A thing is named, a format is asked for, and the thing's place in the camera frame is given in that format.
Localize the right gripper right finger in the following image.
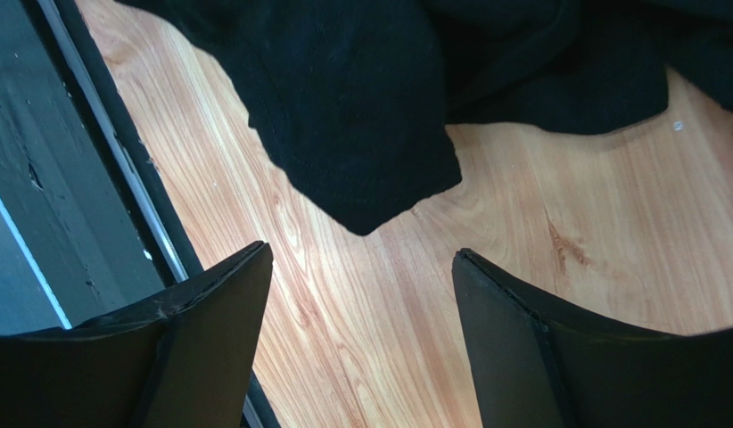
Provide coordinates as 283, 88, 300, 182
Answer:
452, 249, 733, 427

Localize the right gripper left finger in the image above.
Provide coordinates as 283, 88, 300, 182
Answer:
0, 242, 273, 427

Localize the black t shirt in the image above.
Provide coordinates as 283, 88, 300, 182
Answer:
134, 1, 733, 236

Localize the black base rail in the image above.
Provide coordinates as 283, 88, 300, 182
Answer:
40, 1, 278, 427

